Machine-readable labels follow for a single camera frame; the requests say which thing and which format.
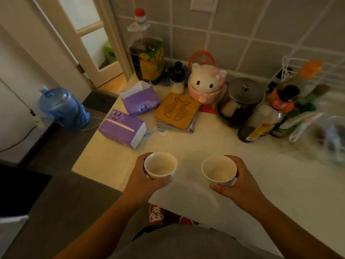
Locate person's right hand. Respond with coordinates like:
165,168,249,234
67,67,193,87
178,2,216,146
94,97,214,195
209,155,268,213

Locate person's left hand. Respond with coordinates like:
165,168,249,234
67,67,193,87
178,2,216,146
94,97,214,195
123,152,173,204

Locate white paper cup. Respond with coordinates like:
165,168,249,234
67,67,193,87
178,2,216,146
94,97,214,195
201,155,238,187
144,152,178,180

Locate person's left forearm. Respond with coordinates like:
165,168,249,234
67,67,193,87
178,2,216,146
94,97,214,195
54,193,151,259

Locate person's right forearm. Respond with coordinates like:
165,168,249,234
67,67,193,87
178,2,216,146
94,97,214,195
249,198,345,259

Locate red sneaker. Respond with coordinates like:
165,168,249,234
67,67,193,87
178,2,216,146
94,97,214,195
149,204,165,226

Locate stack of colourful coasters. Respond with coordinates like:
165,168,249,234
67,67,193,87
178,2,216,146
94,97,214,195
155,109,200,133

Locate grey shorts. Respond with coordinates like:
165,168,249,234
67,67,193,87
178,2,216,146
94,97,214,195
108,224,283,259

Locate wooden fish trivet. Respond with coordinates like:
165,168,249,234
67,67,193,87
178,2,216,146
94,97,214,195
154,92,202,130

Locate dark soy sauce bottle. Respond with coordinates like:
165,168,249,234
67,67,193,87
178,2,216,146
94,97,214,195
238,85,301,143

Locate opened purple tissue pack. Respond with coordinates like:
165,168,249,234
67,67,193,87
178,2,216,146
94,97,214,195
120,80,160,116

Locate steel lidded glass pot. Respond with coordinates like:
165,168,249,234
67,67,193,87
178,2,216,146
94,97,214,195
217,78,265,128

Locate small dark glass bottle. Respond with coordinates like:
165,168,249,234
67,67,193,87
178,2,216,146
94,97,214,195
170,61,186,95

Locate white cat-shaped container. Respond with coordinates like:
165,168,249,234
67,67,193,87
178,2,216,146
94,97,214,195
187,51,227,105

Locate clear plastic bag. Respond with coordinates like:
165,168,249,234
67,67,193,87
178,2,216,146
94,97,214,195
280,110,345,166

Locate blue water jug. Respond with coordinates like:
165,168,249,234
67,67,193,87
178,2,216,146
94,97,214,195
38,86,90,130

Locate orange capped sauce bottle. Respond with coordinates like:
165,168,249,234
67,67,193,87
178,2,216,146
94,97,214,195
269,60,323,113

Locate large cooking oil bottle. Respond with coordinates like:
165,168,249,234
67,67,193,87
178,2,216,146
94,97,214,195
127,8,165,85

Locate green plastic bin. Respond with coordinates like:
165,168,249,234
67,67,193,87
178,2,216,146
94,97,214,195
104,40,118,64

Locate white door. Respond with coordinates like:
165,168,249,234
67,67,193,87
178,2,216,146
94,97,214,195
31,0,127,88

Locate black cable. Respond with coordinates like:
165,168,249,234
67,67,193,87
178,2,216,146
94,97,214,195
0,125,38,153

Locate white wire rack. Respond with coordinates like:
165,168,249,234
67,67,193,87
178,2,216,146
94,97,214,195
270,56,345,89

